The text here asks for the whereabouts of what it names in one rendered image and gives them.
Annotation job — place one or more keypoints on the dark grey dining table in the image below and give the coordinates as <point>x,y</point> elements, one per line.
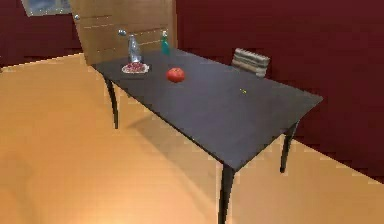
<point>213,110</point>

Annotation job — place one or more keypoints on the red tomato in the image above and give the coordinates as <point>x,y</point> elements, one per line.
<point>175,74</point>

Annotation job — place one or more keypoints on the white plate with red food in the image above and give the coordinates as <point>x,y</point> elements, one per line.
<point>135,68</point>

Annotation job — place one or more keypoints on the green spray bottle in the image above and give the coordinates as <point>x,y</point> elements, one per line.
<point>165,45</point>

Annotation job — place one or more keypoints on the beige slatted chair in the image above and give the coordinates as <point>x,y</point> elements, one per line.
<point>250,62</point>

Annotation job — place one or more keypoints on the clear glass bottle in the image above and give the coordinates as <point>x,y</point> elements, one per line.
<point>134,50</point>

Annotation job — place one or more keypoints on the silver round door knob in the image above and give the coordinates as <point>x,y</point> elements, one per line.
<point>77,17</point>
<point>122,32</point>

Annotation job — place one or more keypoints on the brown wooden door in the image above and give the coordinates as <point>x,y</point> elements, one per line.
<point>126,23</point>

